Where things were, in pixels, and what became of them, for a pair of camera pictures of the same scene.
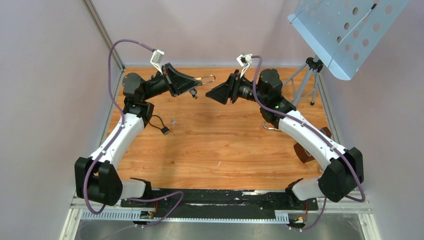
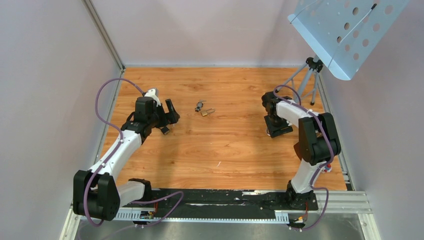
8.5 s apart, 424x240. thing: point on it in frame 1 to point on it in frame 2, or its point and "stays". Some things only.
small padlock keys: [193, 92] to [199, 105]
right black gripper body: [236, 85] to [277, 125]
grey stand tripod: [314, 65] stays
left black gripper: [183, 83] to [172, 118]
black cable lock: [165, 130] stays
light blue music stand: [344, 33] stays
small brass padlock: [200, 79] to [205, 112]
